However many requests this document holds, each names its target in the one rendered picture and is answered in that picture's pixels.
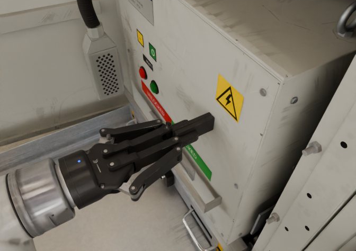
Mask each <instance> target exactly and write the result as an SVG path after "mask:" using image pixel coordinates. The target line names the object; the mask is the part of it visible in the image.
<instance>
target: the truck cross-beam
mask: <svg viewBox="0 0 356 251"><path fill-rule="evenodd" d="M129 109H130V115H131V118H132V119H133V118H134V115H133V114H132V111H133V112H134V114H135V116H136V117H137V123H143V121H142V119H141V118H140V116H139V115H138V113H137V112H136V110H135V109H134V107H133V106H132V105H131V104H129ZM171 171H172V173H173V174H174V185H175V187H176V189H177V190H178V192H179V193H180V195H181V197H182V198H183V200H184V201H185V203H186V204H187V206H188V207H189V209H192V208H194V211H193V212H192V214H193V215H194V217H195V218H196V220H197V222H198V223H199V225H200V227H201V228H202V230H203V231H204V233H205V234H206V236H207V237H208V239H209V240H210V242H211V239H212V235H214V237H215V238H216V240H217V241H218V242H219V244H220V245H221V247H222V249H223V250H222V251H246V249H247V245H246V244H245V242H244V241H243V239H242V238H241V237H239V238H238V239H236V240H235V241H233V242H232V243H230V244H229V245H227V244H226V243H225V241H224V240H223V238H222V237H221V235H220V234H219V232H218V231H217V229H216V228H215V226H214V225H213V223H212V222H211V220H210V219H209V217H208V216H207V214H206V213H203V212H202V210H201V209H200V207H199V206H198V204H197V203H196V201H195V199H194V198H193V196H192V195H191V193H190V192H189V190H188V189H187V187H186V186H185V184H184V183H183V181H182V180H181V178H180V177H179V175H178V174H177V172H176V171H175V169H174V168H172V169H171Z"/></svg>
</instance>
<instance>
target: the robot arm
mask: <svg viewBox="0 0 356 251"><path fill-rule="evenodd" d="M214 121H215V118H214V117H213V115H211V113H210V112H208V113H206V114H203V115H201V116H199V117H196V118H194V119H192V120H189V121H188V120H182V121H180V122H178V123H175V124H173V125H171V123H170V122H166V124H164V123H163V122H162V120H161V119H157V120H152V121H147V122H143V123H137V124H133V125H128V126H125V127H120V128H115V129H112V128H102V129H100V130H99V133H100V140H99V143H98V144H95V145H94V146H93V147H92V148H90V149H89V150H86V151H84V150H79V151H76V152H74V153H72V154H69V155H67V156H64V157H62V158H59V159H58V162H59V164H56V163H55V161H54V160H53V159H52V158H50V157H49V158H45V159H43V160H40V161H38V162H36V163H33V164H31V165H28V166H26V167H23V168H20V169H16V170H14V171H12V172H11V173H8V174H5V175H2V176H0V251H36V248H35V245H34V241H33V238H35V237H36V236H41V235H43V234H44V233H45V232H47V231H49V230H51V229H53V228H55V227H57V226H59V225H62V224H63V223H65V222H67V221H69V220H72V219H74V217H75V209H74V207H76V206H77V208H78V209H79V210H80V209H82V208H84V207H86V206H88V205H90V204H92V203H94V202H97V201H99V200H101V199H102V198H103V197H105V196H106V195H108V194H117V193H119V192H123V193H125V194H127V195H129V196H130V197H131V200H132V201H138V200H139V199H140V197H141V195H142V194H143V192H144V191H145V189H146V188H148V187H149V186H150V185H152V184H153V183H154V182H155V181H157V180H158V179H159V178H160V177H162V176H163V175H164V174H166V173H167V172H168V171H169V170H170V169H172V168H173V167H174V166H176V165H177V164H178V163H179V162H181V161H182V148H183V147H185V146H187V145H189V144H191V143H193V142H196V141H197V140H198V137H199V136H201V135H203V134H205V133H207V132H209V131H211V130H213V127H214ZM115 144H116V145H115ZM152 163H153V164H152ZM150 164H152V165H151V166H149V167H148V168H147V169H146V170H144V171H143V172H142V173H140V174H139V175H138V176H137V177H136V178H135V179H133V178H132V179H131V180H130V181H129V179H130V178H131V176H132V174H135V173H137V172H139V171H140V170H141V169H142V168H143V167H146V166H148V165H150ZM128 181H129V182H128Z"/></svg>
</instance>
